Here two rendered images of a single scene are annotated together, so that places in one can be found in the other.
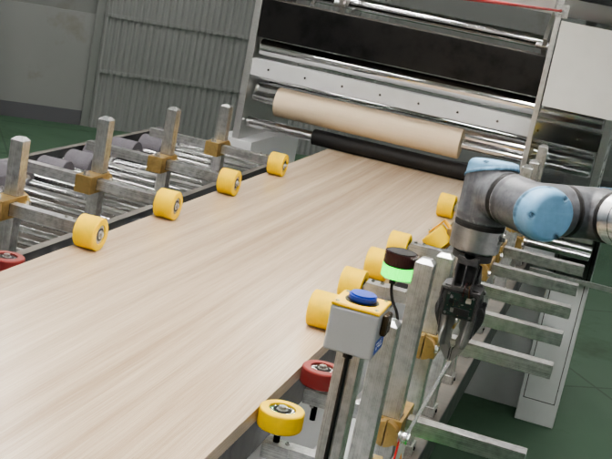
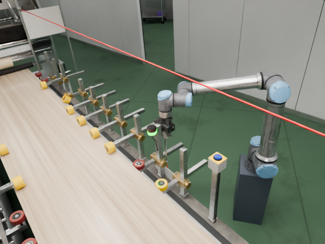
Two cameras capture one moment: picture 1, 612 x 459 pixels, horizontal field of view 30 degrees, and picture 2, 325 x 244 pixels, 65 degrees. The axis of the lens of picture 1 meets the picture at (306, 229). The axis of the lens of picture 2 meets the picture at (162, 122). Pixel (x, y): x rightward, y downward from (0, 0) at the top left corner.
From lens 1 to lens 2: 1.48 m
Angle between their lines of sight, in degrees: 51
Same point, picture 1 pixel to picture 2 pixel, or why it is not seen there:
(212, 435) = (172, 205)
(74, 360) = (113, 224)
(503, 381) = not seen: hidden behind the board
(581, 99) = (40, 32)
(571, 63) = (31, 23)
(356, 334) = (223, 165)
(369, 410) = (185, 168)
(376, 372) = (185, 160)
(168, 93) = not seen: outside the picture
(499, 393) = not seen: hidden behind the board
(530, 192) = (187, 98)
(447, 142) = (8, 63)
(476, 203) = (169, 106)
